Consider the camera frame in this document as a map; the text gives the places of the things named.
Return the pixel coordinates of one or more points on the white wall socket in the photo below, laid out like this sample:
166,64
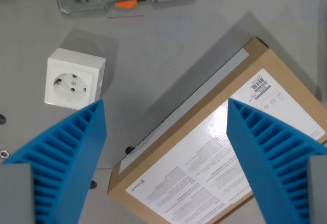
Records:
74,81

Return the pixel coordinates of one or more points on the silver table bolt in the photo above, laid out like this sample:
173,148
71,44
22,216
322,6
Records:
3,154

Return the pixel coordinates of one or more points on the brown cardboard box white label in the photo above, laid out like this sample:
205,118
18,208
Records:
178,178

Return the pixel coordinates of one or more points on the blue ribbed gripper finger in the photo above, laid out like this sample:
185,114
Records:
245,142
84,137

